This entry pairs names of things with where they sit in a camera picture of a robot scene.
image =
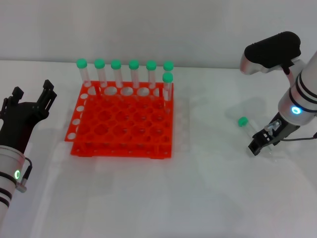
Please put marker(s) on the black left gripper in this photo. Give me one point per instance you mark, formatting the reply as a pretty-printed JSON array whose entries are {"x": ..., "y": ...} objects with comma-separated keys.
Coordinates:
[{"x": 17, "y": 121}]

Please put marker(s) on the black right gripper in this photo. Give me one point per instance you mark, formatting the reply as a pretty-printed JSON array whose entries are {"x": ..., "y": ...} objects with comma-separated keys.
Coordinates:
[{"x": 284, "y": 131}]

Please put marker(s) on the clear green-capped test tube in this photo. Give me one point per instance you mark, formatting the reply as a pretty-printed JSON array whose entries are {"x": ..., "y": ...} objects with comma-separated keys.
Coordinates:
[
  {"x": 101, "y": 74},
  {"x": 83, "y": 73},
  {"x": 151, "y": 75},
  {"x": 134, "y": 74},
  {"x": 168, "y": 65},
  {"x": 243, "y": 122},
  {"x": 117, "y": 74},
  {"x": 167, "y": 85}
]

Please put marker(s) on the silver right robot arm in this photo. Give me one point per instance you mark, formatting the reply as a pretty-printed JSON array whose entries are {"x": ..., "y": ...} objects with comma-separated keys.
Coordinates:
[{"x": 304, "y": 84}]

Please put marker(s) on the orange plastic test tube rack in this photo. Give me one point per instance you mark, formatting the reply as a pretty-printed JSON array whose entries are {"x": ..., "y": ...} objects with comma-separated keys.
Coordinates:
[{"x": 123, "y": 119}]

